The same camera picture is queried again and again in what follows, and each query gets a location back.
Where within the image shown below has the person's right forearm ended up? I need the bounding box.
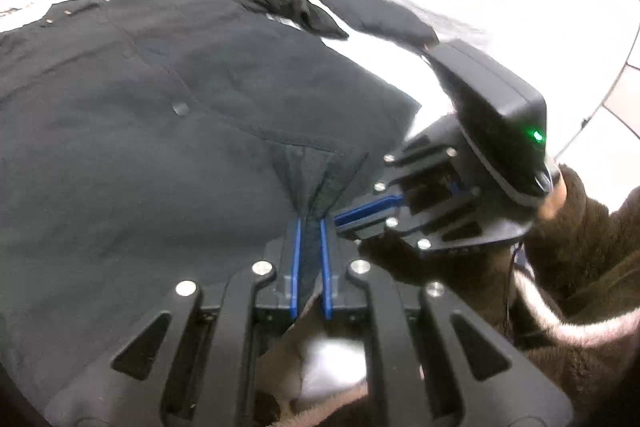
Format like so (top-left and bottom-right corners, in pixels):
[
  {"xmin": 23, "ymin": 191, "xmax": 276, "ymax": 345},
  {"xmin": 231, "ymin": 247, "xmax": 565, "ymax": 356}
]
[{"xmin": 525, "ymin": 164, "xmax": 640, "ymax": 323}]

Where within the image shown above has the dark cloth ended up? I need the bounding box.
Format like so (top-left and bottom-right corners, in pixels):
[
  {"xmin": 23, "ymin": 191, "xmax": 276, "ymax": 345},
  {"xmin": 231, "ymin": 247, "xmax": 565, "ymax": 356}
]
[{"xmin": 315, "ymin": 0, "xmax": 441, "ymax": 52}]

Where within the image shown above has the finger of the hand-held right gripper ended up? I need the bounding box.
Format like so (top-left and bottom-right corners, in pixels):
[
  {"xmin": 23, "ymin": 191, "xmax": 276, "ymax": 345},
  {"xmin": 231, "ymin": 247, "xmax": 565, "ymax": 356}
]
[
  {"xmin": 336, "ymin": 192, "xmax": 490, "ymax": 258},
  {"xmin": 334, "ymin": 116, "xmax": 475, "ymax": 222}
]

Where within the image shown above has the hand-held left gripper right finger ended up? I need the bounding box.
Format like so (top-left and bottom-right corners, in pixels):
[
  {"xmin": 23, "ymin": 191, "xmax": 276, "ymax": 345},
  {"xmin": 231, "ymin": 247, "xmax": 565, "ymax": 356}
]
[{"xmin": 319, "ymin": 217, "xmax": 573, "ymax": 427}]

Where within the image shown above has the black shirt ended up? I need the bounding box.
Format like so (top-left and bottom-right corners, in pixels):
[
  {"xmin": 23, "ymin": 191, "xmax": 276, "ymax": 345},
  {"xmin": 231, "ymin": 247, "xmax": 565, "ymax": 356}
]
[{"xmin": 0, "ymin": 0, "xmax": 421, "ymax": 423}]

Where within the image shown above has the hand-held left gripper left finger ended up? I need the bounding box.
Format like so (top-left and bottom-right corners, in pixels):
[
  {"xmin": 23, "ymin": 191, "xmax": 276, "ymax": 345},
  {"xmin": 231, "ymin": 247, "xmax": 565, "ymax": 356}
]
[{"xmin": 47, "ymin": 217, "xmax": 303, "ymax": 427}]

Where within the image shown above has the person's right hand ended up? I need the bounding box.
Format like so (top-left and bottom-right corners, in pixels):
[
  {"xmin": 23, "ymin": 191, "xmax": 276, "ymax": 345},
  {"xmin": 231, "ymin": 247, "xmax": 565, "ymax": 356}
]
[{"xmin": 537, "ymin": 169, "xmax": 568, "ymax": 220}]

